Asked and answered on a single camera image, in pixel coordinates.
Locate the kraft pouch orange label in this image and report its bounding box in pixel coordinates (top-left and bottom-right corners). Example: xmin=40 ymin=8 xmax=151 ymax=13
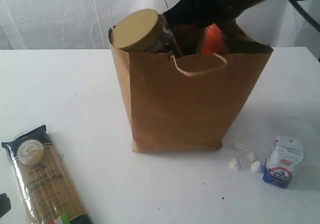
xmin=196 ymin=24 xmax=230 ymax=56

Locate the spaghetti packet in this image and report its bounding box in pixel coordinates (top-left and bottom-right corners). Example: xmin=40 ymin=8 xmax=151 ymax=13
xmin=1 ymin=125 xmax=92 ymax=223

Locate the clear nut jar gold lid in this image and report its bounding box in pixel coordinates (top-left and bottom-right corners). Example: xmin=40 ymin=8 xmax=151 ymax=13
xmin=109 ymin=9 xmax=183 ymax=57

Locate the white printed snack pouch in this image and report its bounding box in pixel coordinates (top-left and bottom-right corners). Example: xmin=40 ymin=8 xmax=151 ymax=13
xmin=262 ymin=136 xmax=305 ymax=188

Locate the brown paper shopping bag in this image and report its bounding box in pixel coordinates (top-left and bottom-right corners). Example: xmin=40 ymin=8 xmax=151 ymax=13
xmin=109 ymin=16 xmax=273 ymax=152

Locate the white backdrop curtain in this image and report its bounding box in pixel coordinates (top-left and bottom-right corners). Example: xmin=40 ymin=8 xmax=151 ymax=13
xmin=0 ymin=0 xmax=320 ymax=55

